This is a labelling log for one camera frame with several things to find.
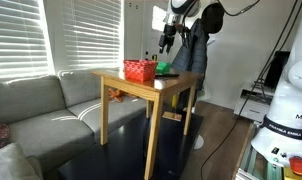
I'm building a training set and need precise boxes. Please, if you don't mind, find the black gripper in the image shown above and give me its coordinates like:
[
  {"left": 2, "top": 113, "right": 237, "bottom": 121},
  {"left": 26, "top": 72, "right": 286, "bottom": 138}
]
[{"left": 158, "top": 22, "right": 178, "bottom": 55}]

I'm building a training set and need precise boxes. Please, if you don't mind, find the green plastic container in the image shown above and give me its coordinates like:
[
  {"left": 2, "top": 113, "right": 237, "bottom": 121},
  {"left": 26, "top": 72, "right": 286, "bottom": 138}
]
[{"left": 155, "top": 61, "right": 172, "bottom": 75}]

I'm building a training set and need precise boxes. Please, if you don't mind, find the white door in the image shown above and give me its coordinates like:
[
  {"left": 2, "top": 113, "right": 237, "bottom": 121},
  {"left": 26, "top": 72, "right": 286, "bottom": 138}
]
[{"left": 123, "top": 0, "right": 174, "bottom": 64}]

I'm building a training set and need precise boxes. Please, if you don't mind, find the dark blue puffer jacket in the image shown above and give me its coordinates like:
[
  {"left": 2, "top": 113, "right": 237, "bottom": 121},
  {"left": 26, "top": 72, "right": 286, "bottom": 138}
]
[{"left": 170, "top": 17, "right": 211, "bottom": 101}]

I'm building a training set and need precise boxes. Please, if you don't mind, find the black remote control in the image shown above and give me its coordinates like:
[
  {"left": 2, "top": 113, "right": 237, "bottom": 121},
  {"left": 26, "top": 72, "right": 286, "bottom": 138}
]
[{"left": 154, "top": 73, "right": 181, "bottom": 80}]

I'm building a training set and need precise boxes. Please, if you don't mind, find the red woven basket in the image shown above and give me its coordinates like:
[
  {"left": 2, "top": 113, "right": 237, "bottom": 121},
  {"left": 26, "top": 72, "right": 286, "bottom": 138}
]
[{"left": 122, "top": 58, "right": 159, "bottom": 83}]

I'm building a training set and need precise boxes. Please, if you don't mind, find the light wooden table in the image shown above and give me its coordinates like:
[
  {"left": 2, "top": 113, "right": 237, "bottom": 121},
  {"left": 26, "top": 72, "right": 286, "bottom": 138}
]
[{"left": 91, "top": 67, "right": 204, "bottom": 180}]

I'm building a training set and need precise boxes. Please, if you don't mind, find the black hat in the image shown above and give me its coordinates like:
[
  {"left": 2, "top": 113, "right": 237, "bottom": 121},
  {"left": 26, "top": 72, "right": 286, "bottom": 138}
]
[{"left": 200, "top": 2, "right": 225, "bottom": 35}]

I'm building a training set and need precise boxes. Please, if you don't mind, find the orange plush toy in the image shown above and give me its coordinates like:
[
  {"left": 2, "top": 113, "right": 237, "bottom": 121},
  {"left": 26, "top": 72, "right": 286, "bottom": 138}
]
[{"left": 107, "top": 87, "right": 139, "bottom": 104}]

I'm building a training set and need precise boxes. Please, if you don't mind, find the yellow box on floor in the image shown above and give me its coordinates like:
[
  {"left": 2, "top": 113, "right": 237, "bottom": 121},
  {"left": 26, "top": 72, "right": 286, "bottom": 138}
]
[{"left": 161, "top": 110, "right": 183, "bottom": 123}]

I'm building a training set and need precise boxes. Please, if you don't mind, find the narrow white window blind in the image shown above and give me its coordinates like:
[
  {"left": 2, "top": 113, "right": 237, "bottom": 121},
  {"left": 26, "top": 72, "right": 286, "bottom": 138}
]
[{"left": 59, "top": 0, "right": 124, "bottom": 73}]

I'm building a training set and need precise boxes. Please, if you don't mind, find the white round floor disc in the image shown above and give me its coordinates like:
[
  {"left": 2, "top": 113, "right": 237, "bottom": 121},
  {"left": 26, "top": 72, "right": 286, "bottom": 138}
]
[{"left": 192, "top": 134, "right": 206, "bottom": 151}]

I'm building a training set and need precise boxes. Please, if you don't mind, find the white printer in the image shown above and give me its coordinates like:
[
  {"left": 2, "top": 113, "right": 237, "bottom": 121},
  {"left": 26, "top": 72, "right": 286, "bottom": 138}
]
[{"left": 233, "top": 82, "right": 276, "bottom": 123}]

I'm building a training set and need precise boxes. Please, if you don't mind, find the black monitor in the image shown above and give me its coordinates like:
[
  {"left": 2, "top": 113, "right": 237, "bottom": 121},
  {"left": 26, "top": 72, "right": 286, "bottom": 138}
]
[{"left": 263, "top": 50, "right": 292, "bottom": 90}]

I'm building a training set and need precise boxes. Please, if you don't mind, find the dark blue rug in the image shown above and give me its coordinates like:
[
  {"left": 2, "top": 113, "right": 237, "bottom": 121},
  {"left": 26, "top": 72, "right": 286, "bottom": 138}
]
[{"left": 56, "top": 109, "right": 205, "bottom": 180}]

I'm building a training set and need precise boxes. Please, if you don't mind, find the wooden robot stand board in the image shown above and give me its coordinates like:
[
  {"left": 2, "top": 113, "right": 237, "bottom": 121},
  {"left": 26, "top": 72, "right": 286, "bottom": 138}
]
[{"left": 231, "top": 122, "right": 269, "bottom": 180}]

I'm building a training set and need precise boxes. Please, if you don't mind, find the grey sofa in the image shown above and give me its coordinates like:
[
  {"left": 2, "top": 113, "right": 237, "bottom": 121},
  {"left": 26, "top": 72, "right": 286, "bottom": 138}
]
[{"left": 0, "top": 69, "right": 149, "bottom": 180}]

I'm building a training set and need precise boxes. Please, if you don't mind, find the wide white window blind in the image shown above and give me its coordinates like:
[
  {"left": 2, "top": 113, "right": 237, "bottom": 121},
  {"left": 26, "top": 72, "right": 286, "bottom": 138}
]
[{"left": 0, "top": 0, "right": 56, "bottom": 82}]

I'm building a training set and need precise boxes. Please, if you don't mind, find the red emergency stop button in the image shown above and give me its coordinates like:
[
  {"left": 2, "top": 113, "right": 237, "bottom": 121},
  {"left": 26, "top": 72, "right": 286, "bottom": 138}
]
[{"left": 288, "top": 155, "right": 302, "bottom": 177}]

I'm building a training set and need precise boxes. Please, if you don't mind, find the grey cushion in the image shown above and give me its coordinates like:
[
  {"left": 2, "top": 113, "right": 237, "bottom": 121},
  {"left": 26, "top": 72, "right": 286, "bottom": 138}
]
[{"left": 0, "top": 142, "right": 43, "bottom": 180}]

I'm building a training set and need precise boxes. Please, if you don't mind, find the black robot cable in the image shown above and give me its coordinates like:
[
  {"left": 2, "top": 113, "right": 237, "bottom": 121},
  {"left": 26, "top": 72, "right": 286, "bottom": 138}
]
[{"left": 181, "top": 0, "right": 262, "bottom": 38}]

